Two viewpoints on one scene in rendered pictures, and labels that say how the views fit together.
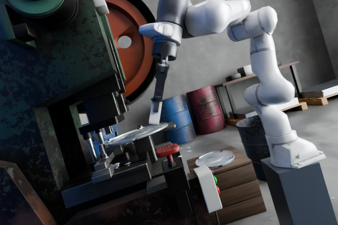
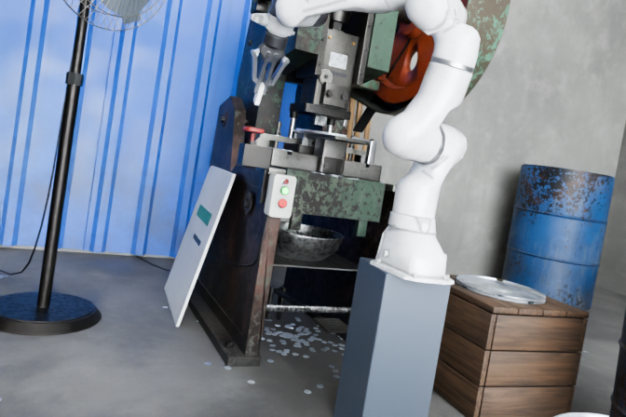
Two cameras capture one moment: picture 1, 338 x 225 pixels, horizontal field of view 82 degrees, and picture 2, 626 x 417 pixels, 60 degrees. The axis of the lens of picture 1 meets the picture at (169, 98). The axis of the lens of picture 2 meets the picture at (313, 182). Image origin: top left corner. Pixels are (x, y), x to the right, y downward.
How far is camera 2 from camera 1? 1.69 m
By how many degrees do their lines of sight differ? 71
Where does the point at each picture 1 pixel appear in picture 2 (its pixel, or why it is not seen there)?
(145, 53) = not seen: hidden behind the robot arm
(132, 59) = not seen: hidden behind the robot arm
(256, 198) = (469, 382)
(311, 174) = (376, 284)
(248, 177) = (476, 334)
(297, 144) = (395, 236)
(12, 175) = (236, 115)
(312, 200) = (365, 323)
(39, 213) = (234, 151)
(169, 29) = (265, 20)
